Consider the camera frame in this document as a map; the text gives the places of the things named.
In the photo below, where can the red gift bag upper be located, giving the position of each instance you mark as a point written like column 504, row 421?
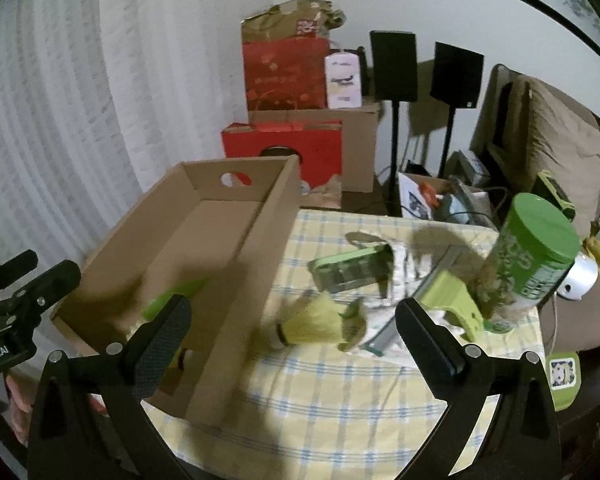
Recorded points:
column 287, row 74

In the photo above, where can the clutter box behind table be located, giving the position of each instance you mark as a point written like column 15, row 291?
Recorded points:
column 452, row 199

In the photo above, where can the green box with panda sticker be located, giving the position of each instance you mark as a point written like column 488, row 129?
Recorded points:
column 564, row 376

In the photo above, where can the green snack canister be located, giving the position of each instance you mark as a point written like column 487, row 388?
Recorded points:
column 534, row 250

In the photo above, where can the small green oval scoop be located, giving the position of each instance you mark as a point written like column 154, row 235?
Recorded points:
column 187, row 290

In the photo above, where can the green rectangular case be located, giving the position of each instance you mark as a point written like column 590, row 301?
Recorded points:
column 351, row 270

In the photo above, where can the yellow-green plastic shuttlecock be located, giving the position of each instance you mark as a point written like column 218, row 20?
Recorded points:
column 321, row 319

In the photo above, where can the green handled window squeegee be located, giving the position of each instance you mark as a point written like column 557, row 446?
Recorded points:
column 441, row 292

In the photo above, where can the brown crumpled paper bag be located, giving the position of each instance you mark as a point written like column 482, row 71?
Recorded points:
column 291, row 19

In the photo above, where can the white round gadget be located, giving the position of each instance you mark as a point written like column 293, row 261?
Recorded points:
column 580, row 278

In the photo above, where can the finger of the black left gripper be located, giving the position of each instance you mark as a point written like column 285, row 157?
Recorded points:
column 11, row 271
column 49, row 288

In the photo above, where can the green black radio device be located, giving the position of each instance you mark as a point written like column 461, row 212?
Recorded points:
column 548, row 188

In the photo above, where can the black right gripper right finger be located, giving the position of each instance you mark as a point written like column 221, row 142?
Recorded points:
column 522, row 441

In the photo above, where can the black speaker on stand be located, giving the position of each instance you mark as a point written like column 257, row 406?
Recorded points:
column 395, row 79
column 455, row 81

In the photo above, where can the brown sofa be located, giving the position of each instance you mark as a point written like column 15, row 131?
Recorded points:
column 567, row 326

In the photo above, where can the left black speaker on stand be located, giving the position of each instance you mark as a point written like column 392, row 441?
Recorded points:
column 395, row 79

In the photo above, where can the person's left hand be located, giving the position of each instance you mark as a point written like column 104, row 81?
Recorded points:
column 21, row 392

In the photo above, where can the white pink small box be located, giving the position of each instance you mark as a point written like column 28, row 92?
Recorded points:
column 343, row 80

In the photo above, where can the large brown cardboard box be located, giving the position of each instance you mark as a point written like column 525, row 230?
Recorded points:
column 359, row 134

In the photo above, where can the brown back cushion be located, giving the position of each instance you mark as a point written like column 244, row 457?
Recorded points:
column 563, row 143

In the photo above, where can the right black speaker on stand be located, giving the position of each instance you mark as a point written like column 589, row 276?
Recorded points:
column 455, row 81

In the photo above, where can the open brown cardboard box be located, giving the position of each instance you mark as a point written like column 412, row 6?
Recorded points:
column 222, row 223

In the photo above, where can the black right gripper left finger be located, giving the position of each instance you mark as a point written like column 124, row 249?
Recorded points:
column 65, row 441

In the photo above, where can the red collection gift box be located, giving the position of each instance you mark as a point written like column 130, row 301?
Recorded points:
column 318, row 145

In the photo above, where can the white sheer curtain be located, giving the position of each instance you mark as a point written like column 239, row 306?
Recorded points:
column 98, row 100

